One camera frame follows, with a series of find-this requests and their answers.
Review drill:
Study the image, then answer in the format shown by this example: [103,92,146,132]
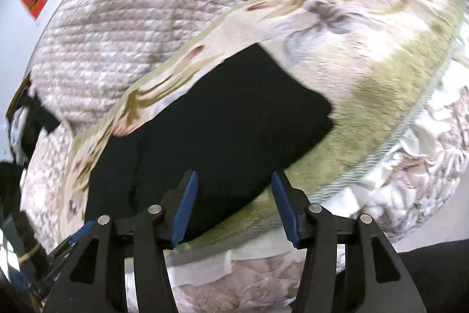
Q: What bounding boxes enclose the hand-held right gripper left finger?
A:
[42,169,199,313]

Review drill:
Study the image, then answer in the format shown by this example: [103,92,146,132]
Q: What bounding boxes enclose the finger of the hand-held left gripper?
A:
[47,221,96,264]

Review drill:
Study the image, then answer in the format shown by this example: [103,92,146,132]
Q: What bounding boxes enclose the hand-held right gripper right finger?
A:
[271,171,427,313]

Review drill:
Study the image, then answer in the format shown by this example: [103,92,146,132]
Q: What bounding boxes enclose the black pants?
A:
[82,43,334,244]

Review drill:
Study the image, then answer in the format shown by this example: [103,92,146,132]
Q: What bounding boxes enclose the black cloth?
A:
[16,93,62,152]

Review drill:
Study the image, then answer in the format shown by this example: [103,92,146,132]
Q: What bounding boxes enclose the beige patterned bed sheet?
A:
[125,75,469,313]

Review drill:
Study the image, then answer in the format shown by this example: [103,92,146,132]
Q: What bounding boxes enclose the person's dark clothed leg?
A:
[397,240,469,313]

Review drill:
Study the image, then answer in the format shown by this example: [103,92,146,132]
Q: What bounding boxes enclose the floral fleece blanket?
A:
[59,0,469,255]

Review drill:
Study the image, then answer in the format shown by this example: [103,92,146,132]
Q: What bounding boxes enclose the beige quilted blanket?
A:
[20,0,356,251]

